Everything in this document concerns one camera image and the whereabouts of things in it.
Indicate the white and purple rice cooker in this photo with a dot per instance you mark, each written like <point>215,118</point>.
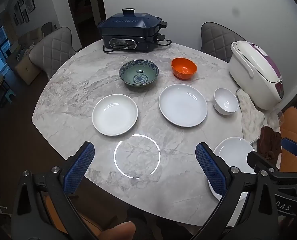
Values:
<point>253,67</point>

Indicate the orange bowl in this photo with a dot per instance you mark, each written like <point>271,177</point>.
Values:
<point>183,67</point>

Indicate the clear wine glass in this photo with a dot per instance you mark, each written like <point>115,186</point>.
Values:
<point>280,117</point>

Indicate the person's left hand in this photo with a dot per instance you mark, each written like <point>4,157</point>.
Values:
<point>121,231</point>

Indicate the blue patterned green bowl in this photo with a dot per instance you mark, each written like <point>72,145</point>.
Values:
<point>138,72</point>

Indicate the medium white plate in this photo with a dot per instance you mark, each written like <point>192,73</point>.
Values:
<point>182,105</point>

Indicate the navy blue electric hot pot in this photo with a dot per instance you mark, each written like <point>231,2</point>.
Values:
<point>128,25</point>

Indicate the brown cloth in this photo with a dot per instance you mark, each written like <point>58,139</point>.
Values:
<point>269,140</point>

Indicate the white towel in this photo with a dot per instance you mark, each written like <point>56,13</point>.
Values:
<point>251,120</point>

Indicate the large white plate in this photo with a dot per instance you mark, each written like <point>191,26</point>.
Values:
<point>233,152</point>

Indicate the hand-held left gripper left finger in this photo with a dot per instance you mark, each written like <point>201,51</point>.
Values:
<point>79,166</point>

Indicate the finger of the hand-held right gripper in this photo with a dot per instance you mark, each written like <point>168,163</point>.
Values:
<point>259,160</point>
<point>292,148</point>

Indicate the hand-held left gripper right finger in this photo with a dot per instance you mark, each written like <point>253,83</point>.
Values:
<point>211,170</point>

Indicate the blue stool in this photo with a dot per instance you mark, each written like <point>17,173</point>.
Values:
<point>10,96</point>

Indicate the white bowl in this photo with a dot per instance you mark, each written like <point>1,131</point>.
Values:
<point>224,102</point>

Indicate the grey quilted chair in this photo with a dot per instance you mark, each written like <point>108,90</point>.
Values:
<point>218,40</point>
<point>53,47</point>

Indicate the small white plate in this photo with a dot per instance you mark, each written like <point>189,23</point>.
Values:
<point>114,115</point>

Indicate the wall picture frames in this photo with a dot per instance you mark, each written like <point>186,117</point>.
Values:
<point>24,5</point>

